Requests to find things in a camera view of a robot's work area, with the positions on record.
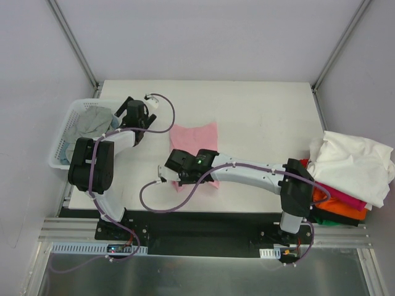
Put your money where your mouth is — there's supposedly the pink t shirt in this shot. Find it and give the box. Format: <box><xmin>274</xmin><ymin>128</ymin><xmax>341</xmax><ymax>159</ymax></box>
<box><xmin>168</xmin><ymin>121</ymin><xmax>220</xmax><ymax>194</ymax></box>

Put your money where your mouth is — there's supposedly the white plastic laundry basket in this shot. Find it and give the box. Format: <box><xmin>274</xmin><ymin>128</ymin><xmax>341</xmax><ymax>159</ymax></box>
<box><xmin>49</xmin><ymin>99</ymin><xmax>122</xmax><ymax>170</ymax></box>

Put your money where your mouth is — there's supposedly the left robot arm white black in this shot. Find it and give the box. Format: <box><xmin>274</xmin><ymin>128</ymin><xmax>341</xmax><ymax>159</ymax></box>
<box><xmin>64</xmin><ymin>97</ymin><xmax>157</xmax><ymax>240</ymax></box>

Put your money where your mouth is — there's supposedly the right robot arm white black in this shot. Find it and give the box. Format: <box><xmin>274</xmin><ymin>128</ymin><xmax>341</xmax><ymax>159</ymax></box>
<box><xmin>158</xmin><ymin>149</ymin><xmax>315</xmax><ymax>244</ymax></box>

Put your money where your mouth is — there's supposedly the light blue t shirt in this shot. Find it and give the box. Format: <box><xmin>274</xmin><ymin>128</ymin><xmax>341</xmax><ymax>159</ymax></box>
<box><xmin>59</xmin><ymin>116</ymin><xmax>119</xmax><ymax>165</ymax></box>

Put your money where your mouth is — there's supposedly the grey t shirt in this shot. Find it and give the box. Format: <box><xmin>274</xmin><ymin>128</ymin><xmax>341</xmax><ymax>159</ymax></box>
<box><xmin>63</xmin><ymin>106</ymin><xmax>113</xmax><ymax>144</ymax></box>

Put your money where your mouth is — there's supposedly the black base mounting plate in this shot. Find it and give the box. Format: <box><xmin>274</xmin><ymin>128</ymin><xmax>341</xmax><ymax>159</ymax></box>
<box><xmin>94</xmin><ymin>210</ymin><xmax>312</xmax><ymax>258</ymax></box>

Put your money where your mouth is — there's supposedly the red t shirt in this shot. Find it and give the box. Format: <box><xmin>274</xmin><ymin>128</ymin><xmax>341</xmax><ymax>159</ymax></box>
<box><xmin>300</xmin><ymin>158</ymin><xmax>310</xmax><ymax>168</ymax></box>

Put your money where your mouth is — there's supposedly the black t shirt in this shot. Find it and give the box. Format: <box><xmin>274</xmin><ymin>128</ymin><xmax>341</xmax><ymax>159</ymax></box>
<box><xmin>307</xmin><ymin>208</ymin><xmax>360</xmax><ymax>227</ymax></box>

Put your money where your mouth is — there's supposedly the green t shirt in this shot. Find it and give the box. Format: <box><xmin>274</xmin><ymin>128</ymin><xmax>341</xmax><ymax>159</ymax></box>
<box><xmin>314</xmin><ymin>217</ymin><xmax>341</xmax><ymax>226</ymax></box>

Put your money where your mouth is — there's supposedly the orange t shirt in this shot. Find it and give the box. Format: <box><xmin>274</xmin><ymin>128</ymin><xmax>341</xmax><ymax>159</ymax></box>
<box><xmin>316</xmin><ymin>199</ymin><xmax>368</xmax><ymax>220</ymax></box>

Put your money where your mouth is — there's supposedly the magenta t shirt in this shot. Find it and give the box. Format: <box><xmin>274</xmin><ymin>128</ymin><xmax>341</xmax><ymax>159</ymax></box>
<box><xmin>314</xmin><ymin>183</ymin><xmax>367</xmax><ymax>211</ymax></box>

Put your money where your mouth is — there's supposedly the white t shirt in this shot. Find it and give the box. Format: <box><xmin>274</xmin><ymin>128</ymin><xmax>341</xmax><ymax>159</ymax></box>
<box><xmin>307</xmin><ymin>131</ymin><xmax>394</xmax><ymax>208</ymax></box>

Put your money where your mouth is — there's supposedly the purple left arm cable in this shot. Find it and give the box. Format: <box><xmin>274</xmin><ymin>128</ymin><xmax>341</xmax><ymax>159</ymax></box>
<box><xmin>49</xmin><ymin>93</ymin><xmax>177</xmax><ymax>274</ymax></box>

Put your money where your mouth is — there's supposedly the right slotted cable duct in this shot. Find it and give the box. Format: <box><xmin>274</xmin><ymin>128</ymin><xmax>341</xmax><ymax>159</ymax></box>
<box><xmin>259</xmin><ymin>248</ymin><xmax>281</xmax><ymax>260</ymax></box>

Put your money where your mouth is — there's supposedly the slotted cable duct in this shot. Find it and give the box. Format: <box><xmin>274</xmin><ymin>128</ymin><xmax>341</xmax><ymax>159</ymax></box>
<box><xmin>259</xmin><ymin>248</ymin><xmax>281</xmax><ymax>260</ymax></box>
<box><xmin>51</xmin><ymin>242</ymin><xmax>148</xmax><ymax>256</ymax></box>

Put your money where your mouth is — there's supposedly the left aluminium frame post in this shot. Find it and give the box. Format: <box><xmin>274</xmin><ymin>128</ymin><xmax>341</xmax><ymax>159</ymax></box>
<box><xmin>46</xmin><ymin>0</ymin><xmax>102</xmax><ymax>98</ymax></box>

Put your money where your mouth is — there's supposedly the aluminium frame post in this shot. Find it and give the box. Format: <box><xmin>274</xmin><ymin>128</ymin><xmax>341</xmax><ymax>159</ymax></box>
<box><xmin>46</xmin><ymin>0</ymin><xmax>102</xmax><ymax>98</ymax></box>
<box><xmin>312</xmin><ymin>0</ymin><xmax>373</xmax><ymax>94</ymax></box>

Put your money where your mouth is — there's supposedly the aluminium front rail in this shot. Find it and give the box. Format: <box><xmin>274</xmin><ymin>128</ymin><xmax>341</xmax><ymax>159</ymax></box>
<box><xmin>39</xmin><ymin>218</ymin><xmax>373</xmax><ymax>249</ymax></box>

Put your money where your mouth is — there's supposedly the left slotted cable duct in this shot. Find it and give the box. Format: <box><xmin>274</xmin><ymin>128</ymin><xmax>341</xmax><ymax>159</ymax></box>
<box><xmin>51</xmin><ymin>242</ymin><xmax>148</xmax><ymax>256</ymax></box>

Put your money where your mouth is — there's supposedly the right aluminium frame post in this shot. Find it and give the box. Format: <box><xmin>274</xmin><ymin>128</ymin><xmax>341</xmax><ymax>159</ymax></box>
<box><xmin>312</xmin><ymin>0</ymin><xmax>373</xmax><ymax>94</ymax></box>

